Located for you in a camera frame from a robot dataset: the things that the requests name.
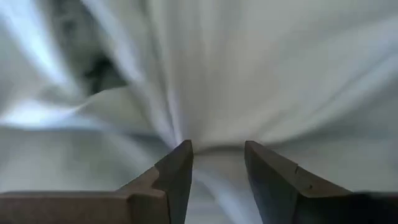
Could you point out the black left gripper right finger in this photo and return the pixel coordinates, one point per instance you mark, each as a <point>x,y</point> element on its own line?
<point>311,205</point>

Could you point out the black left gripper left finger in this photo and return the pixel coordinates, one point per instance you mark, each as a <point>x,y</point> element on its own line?
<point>93,207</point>

